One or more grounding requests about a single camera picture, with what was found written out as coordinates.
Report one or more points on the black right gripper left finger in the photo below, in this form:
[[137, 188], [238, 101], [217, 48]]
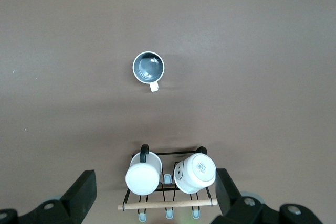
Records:
[[76, 197]]

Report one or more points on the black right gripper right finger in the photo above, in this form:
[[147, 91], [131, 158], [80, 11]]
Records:
[[228, 197]]

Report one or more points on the white mug grey inside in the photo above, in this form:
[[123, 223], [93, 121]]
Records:
[[148, 68]]

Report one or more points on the white mug with face print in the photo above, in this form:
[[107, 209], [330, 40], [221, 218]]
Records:
[[199, 171]]

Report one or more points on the brown table cover mat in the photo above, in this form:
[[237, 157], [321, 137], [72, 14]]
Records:
[[65, 51]]

